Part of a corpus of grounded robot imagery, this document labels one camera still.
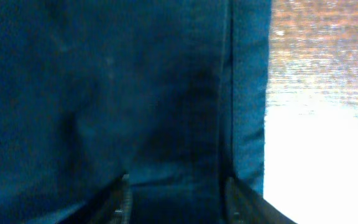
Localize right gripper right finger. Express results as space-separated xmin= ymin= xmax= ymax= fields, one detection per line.
xmin=224 ymin=177 xmax=296 ymax=224

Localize navy blue shorts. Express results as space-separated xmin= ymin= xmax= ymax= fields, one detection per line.
xmin=0 ymin=0 xmax=272 ymax=223

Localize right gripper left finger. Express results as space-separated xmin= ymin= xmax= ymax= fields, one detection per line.
xmin=57 ymin=173 xmax=132 ymax=224

